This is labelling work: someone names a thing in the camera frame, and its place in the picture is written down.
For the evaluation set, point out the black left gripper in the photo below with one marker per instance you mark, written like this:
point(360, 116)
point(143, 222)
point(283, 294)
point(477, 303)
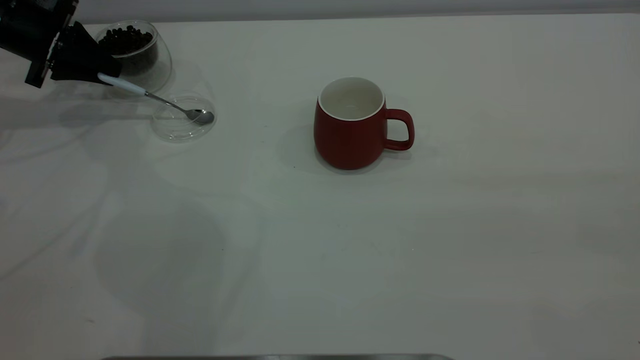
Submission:
point(35, 25)

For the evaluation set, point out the small clear glass dish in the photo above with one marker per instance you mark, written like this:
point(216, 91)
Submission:
point(180, 136)

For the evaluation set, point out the red ceramic mug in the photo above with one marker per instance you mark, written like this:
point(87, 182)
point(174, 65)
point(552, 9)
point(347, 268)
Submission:
point(350, 145)

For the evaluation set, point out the dark coffee beans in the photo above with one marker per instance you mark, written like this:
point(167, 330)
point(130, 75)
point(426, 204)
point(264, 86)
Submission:
point(132, 42)

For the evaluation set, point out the clear glass cup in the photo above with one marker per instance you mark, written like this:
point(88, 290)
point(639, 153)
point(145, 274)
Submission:
point(162, 65)

